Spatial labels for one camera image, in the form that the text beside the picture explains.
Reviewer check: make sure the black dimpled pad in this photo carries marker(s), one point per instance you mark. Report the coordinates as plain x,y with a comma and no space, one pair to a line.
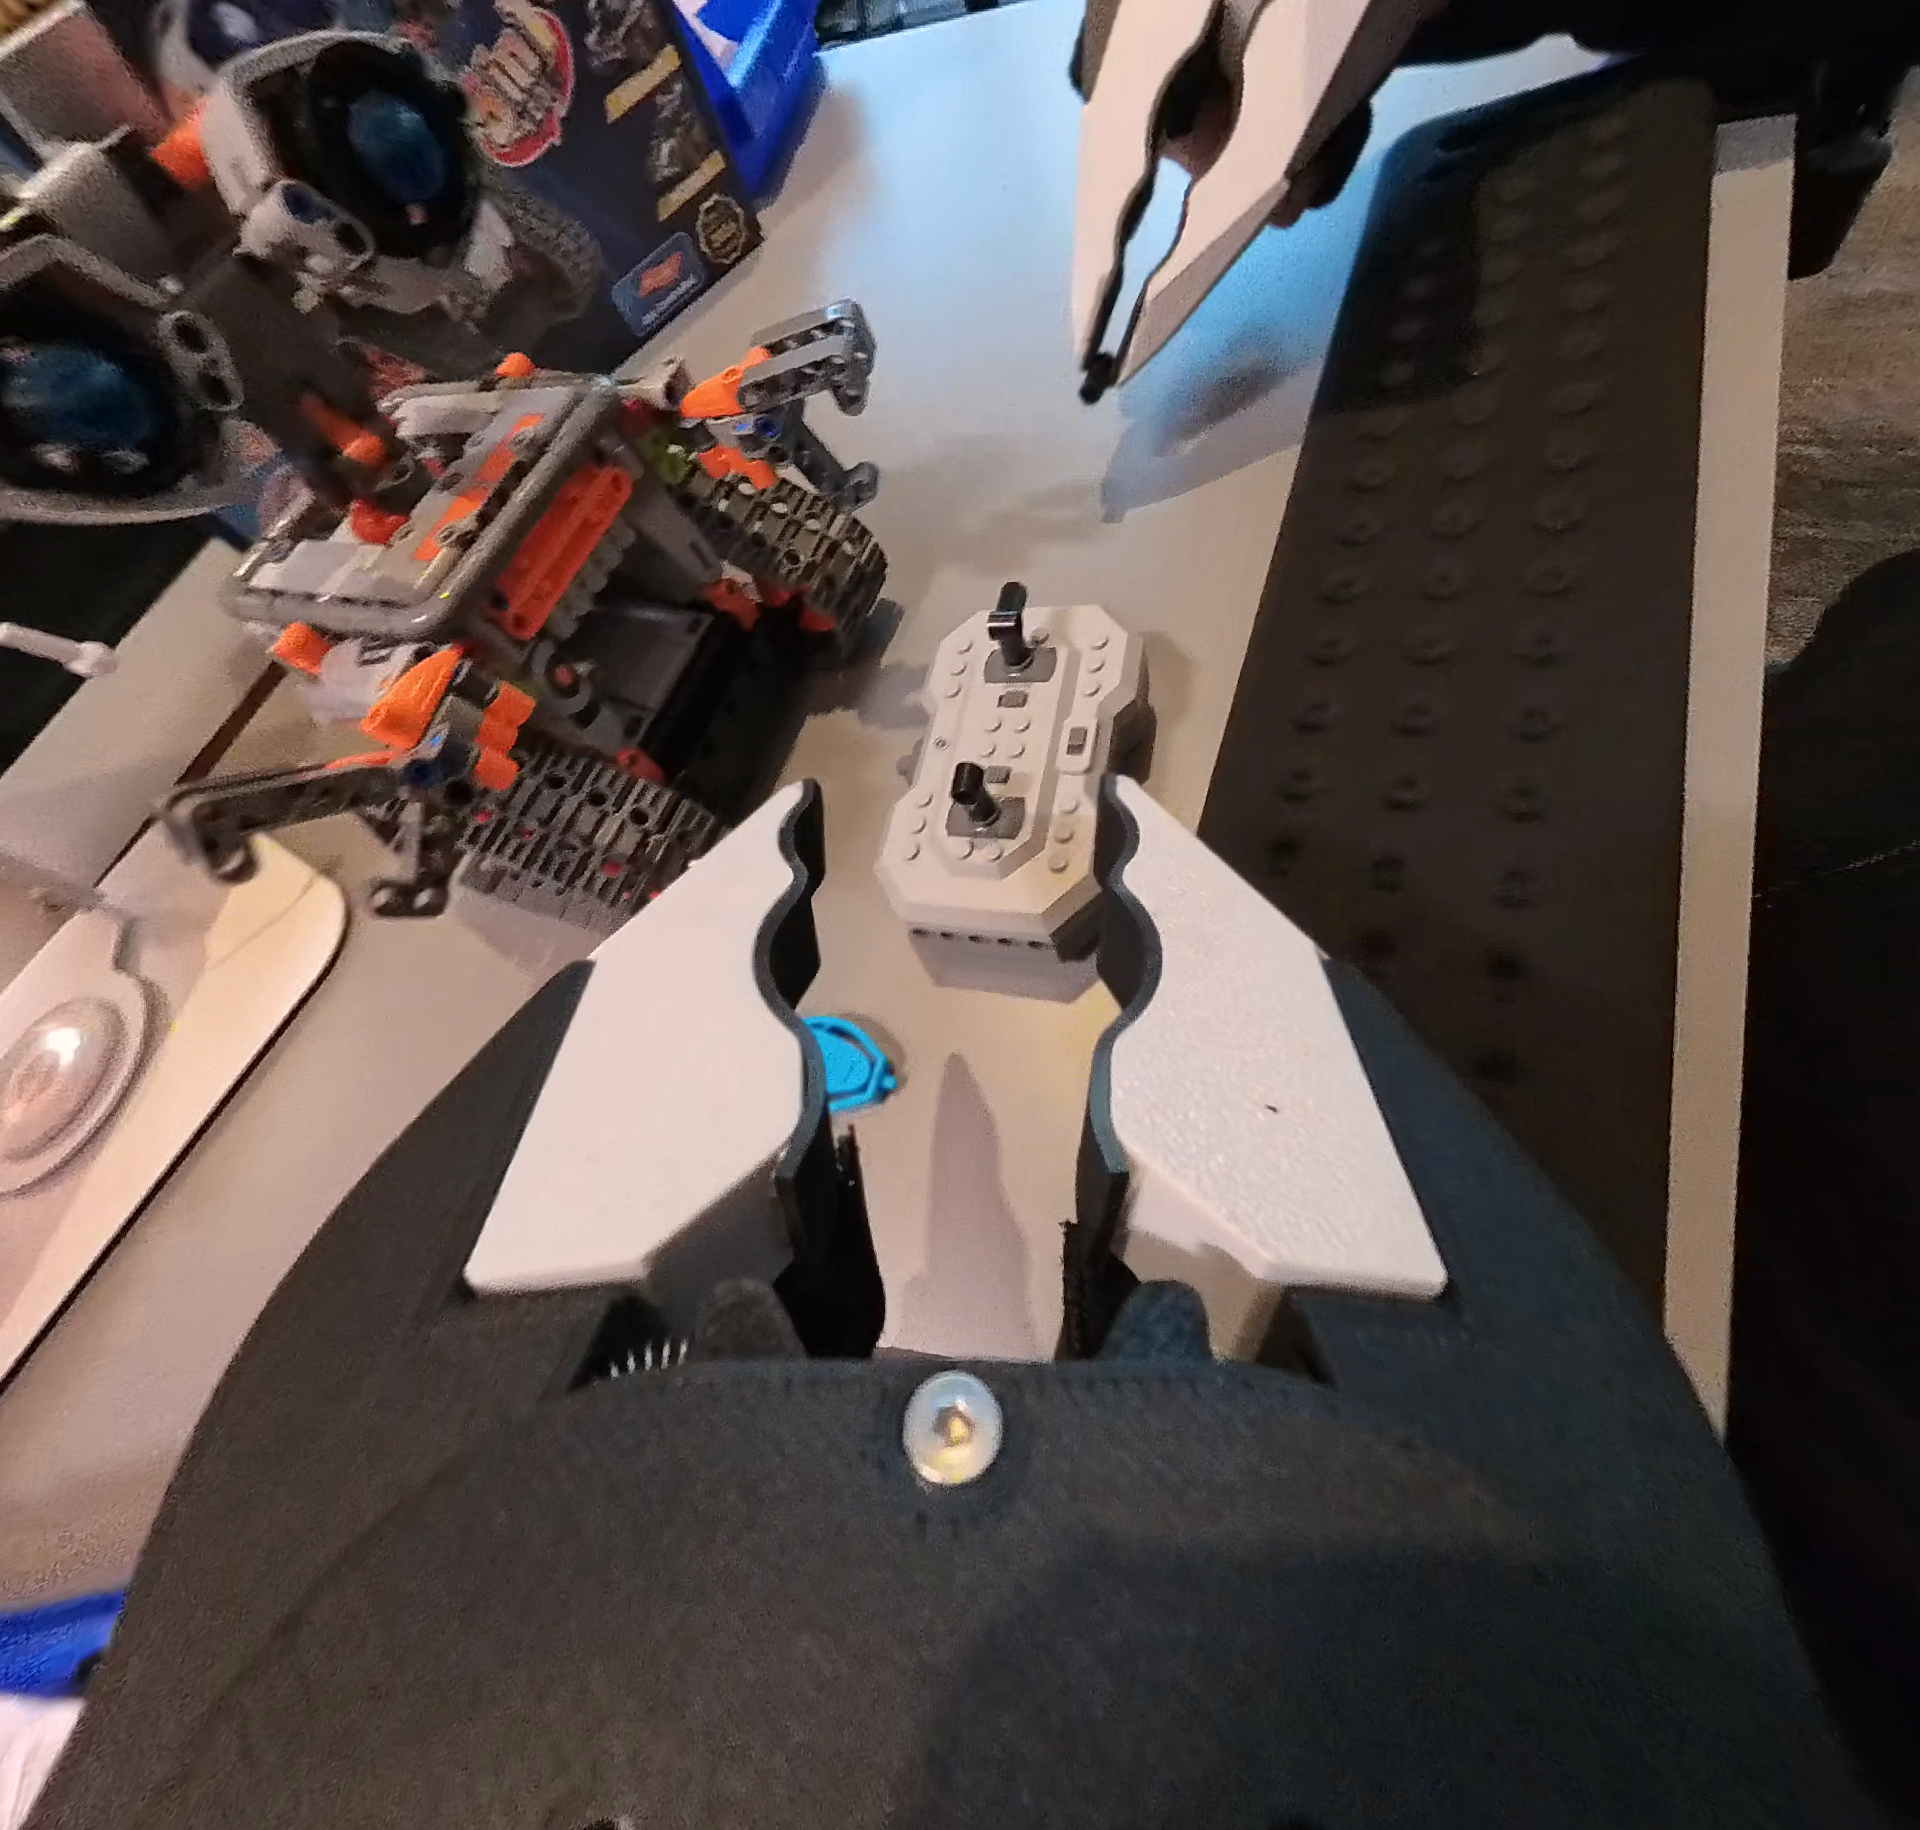
1500,586

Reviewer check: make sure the tracked toy robot vehicle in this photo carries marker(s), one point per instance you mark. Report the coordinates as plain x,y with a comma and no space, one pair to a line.
495,540

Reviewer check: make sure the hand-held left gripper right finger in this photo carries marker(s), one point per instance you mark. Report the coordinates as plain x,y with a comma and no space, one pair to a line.
1276,1111

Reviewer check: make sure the white control hub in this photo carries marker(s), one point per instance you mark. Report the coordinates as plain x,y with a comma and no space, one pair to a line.
1020,811

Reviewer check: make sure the black plastic pin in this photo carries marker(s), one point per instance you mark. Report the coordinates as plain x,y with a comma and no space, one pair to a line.
1009,627

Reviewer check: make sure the white document stand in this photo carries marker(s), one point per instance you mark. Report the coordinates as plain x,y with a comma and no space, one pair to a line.
226,1035

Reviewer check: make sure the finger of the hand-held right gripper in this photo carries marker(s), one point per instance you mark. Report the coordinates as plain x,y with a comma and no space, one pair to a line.
1116,90
1291,90

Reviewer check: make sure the blue brick separator tool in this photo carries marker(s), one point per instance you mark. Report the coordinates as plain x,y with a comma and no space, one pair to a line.
846,1066

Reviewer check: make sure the small white peg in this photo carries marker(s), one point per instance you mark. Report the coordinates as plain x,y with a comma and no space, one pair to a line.
60,647

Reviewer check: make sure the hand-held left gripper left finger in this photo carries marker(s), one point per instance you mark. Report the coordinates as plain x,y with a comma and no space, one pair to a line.
646,1111

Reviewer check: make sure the person's right hand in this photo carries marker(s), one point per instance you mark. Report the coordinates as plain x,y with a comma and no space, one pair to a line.
1203,111

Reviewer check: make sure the blue toy box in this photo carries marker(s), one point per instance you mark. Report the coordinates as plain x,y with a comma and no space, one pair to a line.
630,166

